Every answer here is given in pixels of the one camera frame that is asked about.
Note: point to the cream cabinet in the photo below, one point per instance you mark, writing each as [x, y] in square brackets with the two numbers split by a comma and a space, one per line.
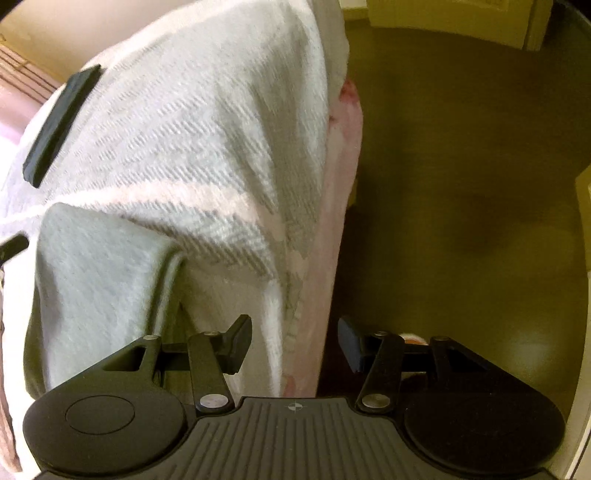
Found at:
[438, 18]

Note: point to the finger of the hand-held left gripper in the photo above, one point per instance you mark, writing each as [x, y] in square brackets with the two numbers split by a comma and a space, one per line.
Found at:
[14, 248]

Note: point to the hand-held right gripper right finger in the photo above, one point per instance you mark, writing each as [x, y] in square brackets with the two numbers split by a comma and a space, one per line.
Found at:
[351, 346]

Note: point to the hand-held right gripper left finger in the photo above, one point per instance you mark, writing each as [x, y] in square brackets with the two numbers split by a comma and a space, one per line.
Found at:
[241, 345]

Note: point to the black pants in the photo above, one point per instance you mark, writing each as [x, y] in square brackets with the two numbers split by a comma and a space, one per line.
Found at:
[60, 124]

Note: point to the grey sweatpants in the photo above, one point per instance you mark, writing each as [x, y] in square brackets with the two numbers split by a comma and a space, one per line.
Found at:
[92, 286]

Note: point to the bed with pink-grey cover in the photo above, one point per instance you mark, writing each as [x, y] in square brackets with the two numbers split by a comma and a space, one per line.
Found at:
[184, 138]

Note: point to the pink bed sheet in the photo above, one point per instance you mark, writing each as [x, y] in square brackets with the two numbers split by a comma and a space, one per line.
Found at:
[337, 184]

